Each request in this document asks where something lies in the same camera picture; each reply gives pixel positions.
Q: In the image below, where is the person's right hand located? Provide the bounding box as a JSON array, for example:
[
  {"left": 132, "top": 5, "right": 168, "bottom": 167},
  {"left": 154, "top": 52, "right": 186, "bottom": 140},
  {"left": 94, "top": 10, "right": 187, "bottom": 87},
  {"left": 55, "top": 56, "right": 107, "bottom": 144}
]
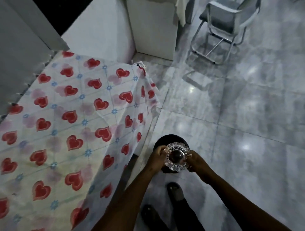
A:
[{"left": 186, "top": 151, "right": 211, "bottom": 178}]

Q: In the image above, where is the black round stool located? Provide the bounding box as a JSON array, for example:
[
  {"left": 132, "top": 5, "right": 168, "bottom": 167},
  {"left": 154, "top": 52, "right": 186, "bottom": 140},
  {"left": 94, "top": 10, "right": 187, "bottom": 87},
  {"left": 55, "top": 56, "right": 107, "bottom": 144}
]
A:
[{"left": 154, "top": 134, "right": 191, "bottom": 175}]

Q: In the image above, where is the person's left shoe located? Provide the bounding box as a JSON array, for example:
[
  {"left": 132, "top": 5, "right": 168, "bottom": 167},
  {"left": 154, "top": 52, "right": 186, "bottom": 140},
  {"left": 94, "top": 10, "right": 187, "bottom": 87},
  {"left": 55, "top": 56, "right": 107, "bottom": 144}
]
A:
[{"left": 141, "top": 204, "right": 171, "bottom": 231}]

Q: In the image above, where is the clear glass ashtray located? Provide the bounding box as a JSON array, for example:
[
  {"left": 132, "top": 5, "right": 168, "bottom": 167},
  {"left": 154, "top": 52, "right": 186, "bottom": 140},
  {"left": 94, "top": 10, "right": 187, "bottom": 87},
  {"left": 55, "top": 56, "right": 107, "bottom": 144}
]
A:
[{"left": 163, "top": 142, "right": 192, "bottom": 171}]

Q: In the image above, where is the person's left hand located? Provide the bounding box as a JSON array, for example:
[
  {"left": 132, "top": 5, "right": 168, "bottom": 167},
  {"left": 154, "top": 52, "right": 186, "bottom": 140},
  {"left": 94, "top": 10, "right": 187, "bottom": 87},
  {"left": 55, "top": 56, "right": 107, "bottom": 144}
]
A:
[{"left": 146, "top": 145, "right": 169, "bottom": 174}]

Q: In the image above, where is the metal frame chair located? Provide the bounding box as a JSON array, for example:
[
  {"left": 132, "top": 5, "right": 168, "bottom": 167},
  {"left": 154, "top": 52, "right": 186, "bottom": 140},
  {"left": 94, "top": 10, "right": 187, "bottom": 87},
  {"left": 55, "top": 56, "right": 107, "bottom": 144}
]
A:
[{"left": 190, "top": 0, "right": 261, "bottom": 65}]

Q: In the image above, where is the person's right shoe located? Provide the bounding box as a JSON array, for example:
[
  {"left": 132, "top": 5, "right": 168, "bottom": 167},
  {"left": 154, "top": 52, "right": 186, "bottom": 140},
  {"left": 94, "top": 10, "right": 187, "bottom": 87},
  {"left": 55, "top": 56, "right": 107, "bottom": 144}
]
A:
[{"left": 167, "top": 182, "right": 185, "bottom": 203}]

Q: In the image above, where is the heart print tablecloth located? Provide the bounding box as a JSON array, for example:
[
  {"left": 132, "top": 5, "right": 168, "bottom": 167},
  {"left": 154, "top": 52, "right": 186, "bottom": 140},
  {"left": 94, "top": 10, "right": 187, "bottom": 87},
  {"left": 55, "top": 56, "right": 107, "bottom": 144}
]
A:
[{"left": 0, "top": 50, "right": 159, "bottom": 231}]

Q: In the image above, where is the person's dark trouser leg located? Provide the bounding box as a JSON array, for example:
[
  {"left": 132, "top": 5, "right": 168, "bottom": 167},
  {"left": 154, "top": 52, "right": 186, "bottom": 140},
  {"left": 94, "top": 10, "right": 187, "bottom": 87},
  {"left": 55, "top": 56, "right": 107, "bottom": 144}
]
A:
[{"left": 170, "top": 196, "right": 206, "bottom": 231}]

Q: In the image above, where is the white hanging cloth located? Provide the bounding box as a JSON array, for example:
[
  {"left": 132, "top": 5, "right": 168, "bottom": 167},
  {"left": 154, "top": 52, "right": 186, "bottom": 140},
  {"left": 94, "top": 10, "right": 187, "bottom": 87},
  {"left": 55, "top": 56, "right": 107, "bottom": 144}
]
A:
[{"left": 175, "top": 0, "right": 189, "bottom": 26}]

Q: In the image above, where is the person's left forearm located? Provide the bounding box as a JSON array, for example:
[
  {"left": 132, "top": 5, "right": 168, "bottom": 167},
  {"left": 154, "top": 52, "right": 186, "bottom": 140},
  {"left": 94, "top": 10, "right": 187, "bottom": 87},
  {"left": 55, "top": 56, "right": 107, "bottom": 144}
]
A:
[{"left": 92, "top": 164, "right": 158, "bottom": 231}]

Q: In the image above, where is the person's shoe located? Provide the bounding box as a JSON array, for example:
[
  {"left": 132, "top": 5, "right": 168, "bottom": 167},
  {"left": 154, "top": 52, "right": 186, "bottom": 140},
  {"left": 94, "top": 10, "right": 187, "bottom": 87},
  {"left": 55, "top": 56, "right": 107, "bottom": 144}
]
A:
[
  {"left": 141, "top": 204, "right": 171, "bottom": 231},
  {"left": 167, "top": 182, "right": 185, "bottom": 203}
]

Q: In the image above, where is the person's right forearm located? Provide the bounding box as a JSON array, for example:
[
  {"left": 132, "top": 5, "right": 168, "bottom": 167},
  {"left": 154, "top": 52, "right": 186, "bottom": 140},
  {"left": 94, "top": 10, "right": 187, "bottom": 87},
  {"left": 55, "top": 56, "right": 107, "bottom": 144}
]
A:
[{"left": 198, "top": 167, "right": 292, "bottom": 231}]

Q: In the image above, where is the white cabinet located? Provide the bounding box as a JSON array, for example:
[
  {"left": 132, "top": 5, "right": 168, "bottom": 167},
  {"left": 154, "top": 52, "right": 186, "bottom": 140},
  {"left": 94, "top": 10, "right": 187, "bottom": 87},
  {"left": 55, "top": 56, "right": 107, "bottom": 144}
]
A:
[{"left": 126, "top": 0, "right": 185, "bottom": 61}]

